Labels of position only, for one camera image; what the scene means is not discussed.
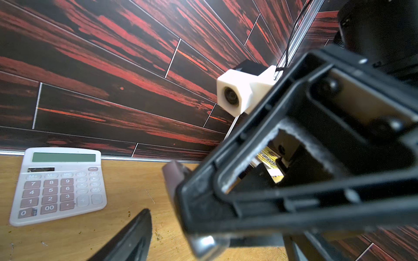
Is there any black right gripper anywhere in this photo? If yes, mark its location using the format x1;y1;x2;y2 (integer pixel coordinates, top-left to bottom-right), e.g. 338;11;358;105
181;45;418;236

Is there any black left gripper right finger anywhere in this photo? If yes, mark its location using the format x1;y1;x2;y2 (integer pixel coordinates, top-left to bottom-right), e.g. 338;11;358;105
283;232;346;261

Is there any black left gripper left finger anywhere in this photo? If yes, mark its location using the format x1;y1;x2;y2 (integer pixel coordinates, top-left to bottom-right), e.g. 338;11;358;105
89;209;152;261

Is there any large black smart key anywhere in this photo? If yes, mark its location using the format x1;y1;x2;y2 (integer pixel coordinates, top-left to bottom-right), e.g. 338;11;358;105
162;161;230;261

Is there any yellow book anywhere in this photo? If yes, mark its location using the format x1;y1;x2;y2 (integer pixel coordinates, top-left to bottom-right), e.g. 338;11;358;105
257;147;284;183

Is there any white calculator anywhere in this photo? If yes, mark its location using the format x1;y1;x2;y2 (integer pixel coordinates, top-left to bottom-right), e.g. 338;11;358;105
9;147;107;227

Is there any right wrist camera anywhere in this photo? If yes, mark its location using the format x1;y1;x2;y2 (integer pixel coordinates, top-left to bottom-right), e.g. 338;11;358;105
216;60;279;117

